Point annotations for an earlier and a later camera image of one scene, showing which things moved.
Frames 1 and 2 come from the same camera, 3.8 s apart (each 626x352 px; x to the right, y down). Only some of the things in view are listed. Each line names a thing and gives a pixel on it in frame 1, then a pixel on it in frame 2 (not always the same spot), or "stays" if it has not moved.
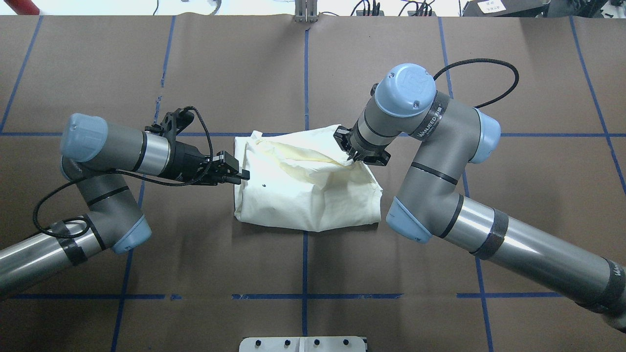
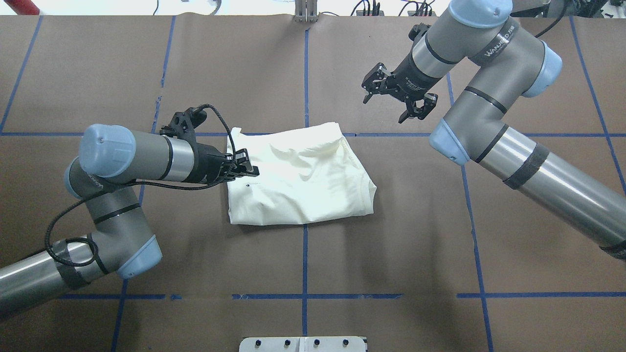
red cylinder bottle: [23, 7] stays
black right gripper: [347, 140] -> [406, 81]
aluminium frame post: [305, 11] stays
